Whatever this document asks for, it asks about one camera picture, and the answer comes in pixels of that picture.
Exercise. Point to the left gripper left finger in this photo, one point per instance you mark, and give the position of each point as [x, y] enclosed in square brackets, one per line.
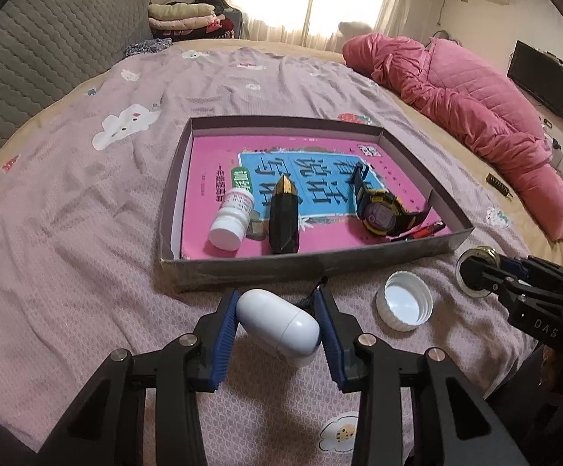
[216, 334]

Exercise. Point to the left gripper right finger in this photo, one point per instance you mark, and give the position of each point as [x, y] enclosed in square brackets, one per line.
[338, 332]

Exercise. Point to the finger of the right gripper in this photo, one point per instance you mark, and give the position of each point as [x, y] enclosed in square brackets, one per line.
[494, 283]
[531, 270]

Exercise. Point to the white earbuds case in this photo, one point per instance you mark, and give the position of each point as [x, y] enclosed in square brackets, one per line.
[279, 327]

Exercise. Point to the white plastic bottle cap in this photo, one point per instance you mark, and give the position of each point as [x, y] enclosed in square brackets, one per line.
[404, 302]

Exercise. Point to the red black lighter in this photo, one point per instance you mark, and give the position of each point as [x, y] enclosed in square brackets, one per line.
[425, 231]

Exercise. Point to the black gold lipstick tube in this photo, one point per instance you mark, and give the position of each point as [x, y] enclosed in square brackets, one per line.
[283, 221]

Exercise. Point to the shallow cardboard box tray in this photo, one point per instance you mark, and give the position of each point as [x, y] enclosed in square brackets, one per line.
[231, 271]

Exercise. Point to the small white pill bottle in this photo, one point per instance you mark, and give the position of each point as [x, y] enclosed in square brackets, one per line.
[231, 222]

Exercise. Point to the black yellow digital watch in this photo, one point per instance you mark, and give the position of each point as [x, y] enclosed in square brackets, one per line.
[381, 212]

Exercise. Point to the pink blue children's book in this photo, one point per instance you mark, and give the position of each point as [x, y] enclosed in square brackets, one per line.
[321, 170]

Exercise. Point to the pink quilted duvet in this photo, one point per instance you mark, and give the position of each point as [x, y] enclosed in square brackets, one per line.
[475, 104]

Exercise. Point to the purple patterned bed sheet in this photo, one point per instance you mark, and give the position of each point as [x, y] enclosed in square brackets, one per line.
[78, 229]

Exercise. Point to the stack of folded clothes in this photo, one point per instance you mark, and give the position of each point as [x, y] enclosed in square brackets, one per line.
[200, 19]

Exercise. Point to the grey quilted headboard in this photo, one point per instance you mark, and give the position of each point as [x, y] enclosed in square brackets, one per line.
[49, 47]

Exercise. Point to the black wall television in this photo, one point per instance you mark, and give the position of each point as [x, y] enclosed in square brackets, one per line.
[538, 74]

